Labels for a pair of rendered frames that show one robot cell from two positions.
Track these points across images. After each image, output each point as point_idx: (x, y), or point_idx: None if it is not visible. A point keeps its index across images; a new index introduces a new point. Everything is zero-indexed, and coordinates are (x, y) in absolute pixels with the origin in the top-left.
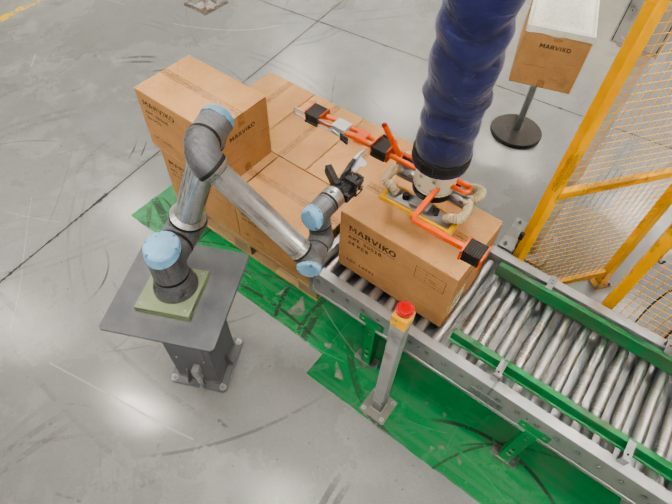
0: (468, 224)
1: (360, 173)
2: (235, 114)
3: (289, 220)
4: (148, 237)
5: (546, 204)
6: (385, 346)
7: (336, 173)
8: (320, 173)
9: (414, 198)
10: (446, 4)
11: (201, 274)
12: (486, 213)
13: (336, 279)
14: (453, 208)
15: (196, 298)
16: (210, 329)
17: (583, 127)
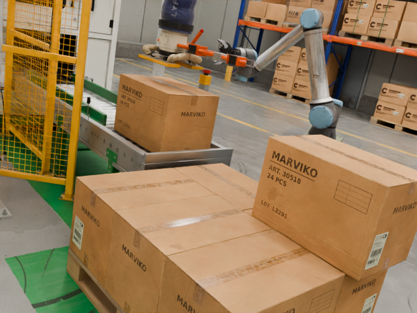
0: (143, 77)
1: (159, 178)
2: (301, 136)
3: (240, 176)
4: (340, 102)
5: (85, 66)
6: None
7: (184, 184)
8: (200, 189)
9: None
10: None
11: (307, 134)
12: (126, 76)
13: (215, 143)
14: (145, 80)
15: (308, 130)
16: (296, 129)
17: (90, 0)
